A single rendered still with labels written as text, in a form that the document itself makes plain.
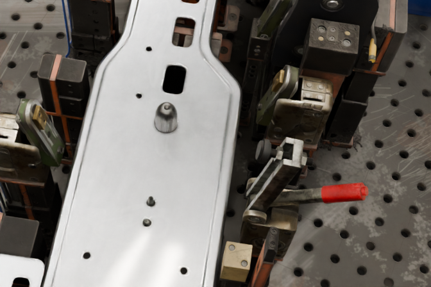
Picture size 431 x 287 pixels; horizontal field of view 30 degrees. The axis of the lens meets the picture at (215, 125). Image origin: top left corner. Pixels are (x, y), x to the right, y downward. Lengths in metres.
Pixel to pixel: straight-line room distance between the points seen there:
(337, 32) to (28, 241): 0.51
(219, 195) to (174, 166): 0.08
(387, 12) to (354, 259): 0.46
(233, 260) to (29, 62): 0.72
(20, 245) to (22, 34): 0.61
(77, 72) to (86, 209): 0.23
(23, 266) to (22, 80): 0.56
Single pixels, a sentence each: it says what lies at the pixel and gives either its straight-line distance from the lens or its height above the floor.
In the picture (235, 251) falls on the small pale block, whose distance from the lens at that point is 1.03.
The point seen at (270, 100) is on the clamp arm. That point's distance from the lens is 1.14.
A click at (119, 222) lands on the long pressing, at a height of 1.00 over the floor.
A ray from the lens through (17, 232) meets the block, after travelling 1.13.
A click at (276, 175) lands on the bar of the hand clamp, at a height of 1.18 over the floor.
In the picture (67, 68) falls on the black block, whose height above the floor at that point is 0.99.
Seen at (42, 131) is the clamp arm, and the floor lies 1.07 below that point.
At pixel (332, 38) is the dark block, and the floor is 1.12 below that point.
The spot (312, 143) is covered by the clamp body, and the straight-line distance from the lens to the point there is 1.22.
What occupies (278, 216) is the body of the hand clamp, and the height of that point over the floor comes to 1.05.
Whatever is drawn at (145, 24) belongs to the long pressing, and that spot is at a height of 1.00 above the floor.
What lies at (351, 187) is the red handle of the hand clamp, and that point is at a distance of 1.00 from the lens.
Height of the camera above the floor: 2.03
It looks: 61 degrees down
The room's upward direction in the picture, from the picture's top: 9 degrees clockwise
